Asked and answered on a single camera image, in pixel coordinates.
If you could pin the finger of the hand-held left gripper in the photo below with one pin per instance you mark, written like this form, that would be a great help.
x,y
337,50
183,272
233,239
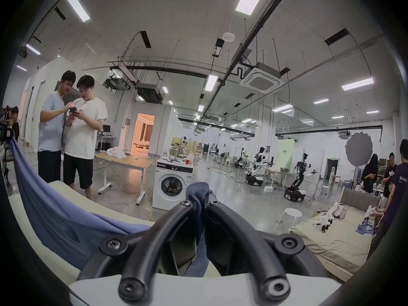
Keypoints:
x,y
6,133

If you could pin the small blue garment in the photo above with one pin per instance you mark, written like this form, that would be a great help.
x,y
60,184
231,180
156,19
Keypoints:
x,y
365,229

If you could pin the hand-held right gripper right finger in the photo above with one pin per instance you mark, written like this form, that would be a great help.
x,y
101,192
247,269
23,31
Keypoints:
x,y
251,250

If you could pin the grey padded headboard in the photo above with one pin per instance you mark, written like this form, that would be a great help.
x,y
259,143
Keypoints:
x,y
357,199

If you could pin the wooden table with white legs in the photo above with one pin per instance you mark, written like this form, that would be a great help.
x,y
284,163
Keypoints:
x,y
127,162

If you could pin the grey reflector on stand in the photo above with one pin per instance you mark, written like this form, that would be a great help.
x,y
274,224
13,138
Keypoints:
x,y
359,148

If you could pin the desk with monitor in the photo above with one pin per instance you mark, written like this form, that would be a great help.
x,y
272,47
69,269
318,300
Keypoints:
x,y
106,136

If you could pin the white round stool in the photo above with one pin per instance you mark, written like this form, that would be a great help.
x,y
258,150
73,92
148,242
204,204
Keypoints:
x,y
291,213

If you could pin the pale handbag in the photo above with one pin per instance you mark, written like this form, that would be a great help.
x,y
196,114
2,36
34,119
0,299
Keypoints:
x,y
339,211

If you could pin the black wheeled robot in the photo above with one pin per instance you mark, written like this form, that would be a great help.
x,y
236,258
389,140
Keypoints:
x,y
298,183

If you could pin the white wheeled robot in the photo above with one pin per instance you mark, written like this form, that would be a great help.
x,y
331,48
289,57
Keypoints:
x,y
256,170

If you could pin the white washing machine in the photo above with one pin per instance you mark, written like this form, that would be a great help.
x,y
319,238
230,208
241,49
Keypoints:
x,y
172,186

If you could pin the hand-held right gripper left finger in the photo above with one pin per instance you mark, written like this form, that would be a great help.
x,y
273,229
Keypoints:
x,y
149,253

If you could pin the small white stool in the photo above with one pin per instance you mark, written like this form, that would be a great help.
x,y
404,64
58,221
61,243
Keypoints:
x,y
325,188

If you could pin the spare hand-held gripper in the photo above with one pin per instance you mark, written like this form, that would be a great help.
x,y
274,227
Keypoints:
x,y
325,221

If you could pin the bed with pale green sheet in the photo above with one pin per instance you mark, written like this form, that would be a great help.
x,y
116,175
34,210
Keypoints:
x,y
334,242

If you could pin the bed with beige sheet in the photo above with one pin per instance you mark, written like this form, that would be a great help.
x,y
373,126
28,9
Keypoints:
x,y
95,204

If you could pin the small white box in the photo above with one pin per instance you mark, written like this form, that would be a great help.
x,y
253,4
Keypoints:
x,y
268,189

